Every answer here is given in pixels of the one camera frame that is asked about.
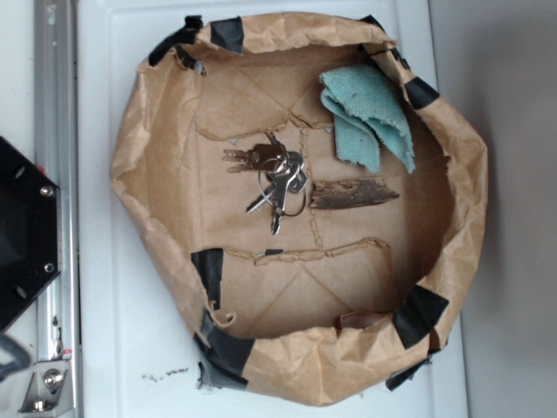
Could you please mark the silver key bunch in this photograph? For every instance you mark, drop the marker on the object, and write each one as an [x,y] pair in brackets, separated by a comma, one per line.
[280,172]

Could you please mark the silver corner bracket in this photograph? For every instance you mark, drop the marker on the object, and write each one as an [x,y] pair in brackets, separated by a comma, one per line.
[49,393]

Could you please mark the aluminium extrusion rail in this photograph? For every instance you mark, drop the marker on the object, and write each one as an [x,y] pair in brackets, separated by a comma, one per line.
[55,77]

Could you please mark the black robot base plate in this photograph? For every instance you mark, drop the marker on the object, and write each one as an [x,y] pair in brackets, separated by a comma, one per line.
[29,241]

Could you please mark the brown wood bark piece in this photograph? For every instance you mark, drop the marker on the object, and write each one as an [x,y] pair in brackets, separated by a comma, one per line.
[351,193]

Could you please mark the brown paper bag bin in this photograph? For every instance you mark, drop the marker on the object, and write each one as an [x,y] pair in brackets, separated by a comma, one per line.
[338,300]

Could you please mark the teal folded cloth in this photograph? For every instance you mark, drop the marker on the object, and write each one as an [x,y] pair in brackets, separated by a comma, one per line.
[366,114]

